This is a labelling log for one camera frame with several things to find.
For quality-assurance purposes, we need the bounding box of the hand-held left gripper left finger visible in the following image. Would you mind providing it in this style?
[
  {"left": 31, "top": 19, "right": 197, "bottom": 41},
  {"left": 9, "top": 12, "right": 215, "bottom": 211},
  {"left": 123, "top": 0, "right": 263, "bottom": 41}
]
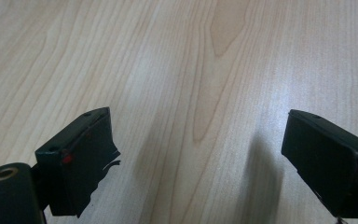
[{"left": 34, "top": 106, "right": 121, "bottom": 218}]

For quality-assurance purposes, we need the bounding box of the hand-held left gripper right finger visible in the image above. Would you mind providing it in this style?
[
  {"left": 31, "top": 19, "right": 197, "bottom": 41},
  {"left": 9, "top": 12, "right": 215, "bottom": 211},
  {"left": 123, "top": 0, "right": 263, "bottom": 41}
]
[{"left": 281, "top": 108, "right": 358, "bottom": 219}]

